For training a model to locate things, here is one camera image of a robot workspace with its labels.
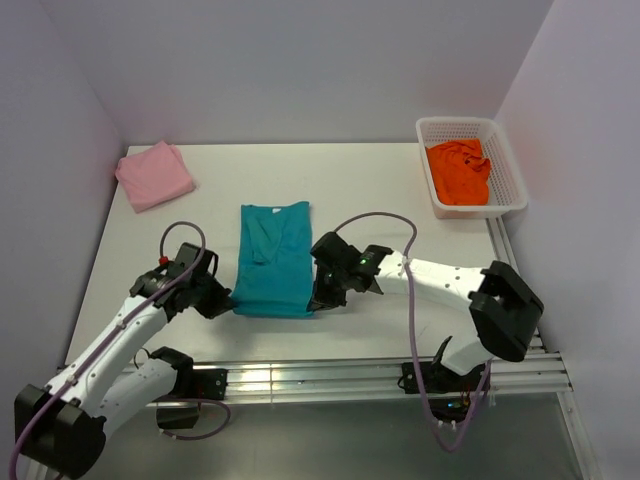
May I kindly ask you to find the teal t-shirt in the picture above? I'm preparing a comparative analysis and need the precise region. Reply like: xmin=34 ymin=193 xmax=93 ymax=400
xmin=231 ymin=201 xmax=314 ymax=319

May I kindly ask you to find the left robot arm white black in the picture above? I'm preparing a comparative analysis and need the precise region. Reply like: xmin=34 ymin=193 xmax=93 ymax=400
xmin=10 ymin=243 xmax=233 ymax=479

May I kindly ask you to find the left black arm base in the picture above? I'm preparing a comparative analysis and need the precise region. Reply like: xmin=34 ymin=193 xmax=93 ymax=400
xmin=189 ymin=368 xmax=228 ymax=401

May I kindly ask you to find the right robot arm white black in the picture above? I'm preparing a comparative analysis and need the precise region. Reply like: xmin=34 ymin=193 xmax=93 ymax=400
xmin=308 ymin=232 xmax=544 ymax=390

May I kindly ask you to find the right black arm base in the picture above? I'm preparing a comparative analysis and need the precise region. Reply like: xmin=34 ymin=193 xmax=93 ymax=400
xmin=397 ymin=362 xmax=490 ymax=394

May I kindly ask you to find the folded pink t-shirt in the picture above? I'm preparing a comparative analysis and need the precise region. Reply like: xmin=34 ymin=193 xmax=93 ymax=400
xmin=115 ymin=141 xmax=196 ymax=213

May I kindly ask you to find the orange t-shirt in basket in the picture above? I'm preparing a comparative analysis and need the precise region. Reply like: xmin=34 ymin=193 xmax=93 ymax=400
xmin=426 ymin=138 xmax=491 ymax=206

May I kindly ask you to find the white plastic basket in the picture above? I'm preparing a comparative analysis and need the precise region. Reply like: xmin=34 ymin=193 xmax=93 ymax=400
xmin=416 ymin=116 xmax=528 ymax=219

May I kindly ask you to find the black box under rail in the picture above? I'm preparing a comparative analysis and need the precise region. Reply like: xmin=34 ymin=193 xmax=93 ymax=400
xmin=156 ymin=406 xmax=200 ymax=431

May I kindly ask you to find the aluminium mounting rail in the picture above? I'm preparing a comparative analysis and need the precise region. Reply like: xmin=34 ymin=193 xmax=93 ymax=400
xmin=194 ymin=353 xmax=573 ymax=405

